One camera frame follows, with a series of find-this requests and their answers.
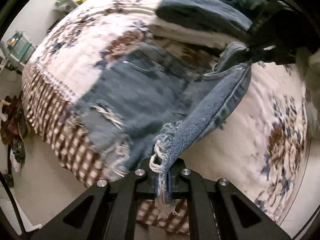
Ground light blue denim shorts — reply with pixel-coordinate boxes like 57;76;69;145
74;41;252;216

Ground teal storage rack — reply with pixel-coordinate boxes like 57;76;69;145
7;31;36;64

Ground dark clothes pile on floor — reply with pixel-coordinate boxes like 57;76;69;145
1;95;29;172

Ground folded white garment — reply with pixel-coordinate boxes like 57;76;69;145
149;21;245;50

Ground floral bed blanket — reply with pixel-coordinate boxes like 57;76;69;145
22;0;307;223

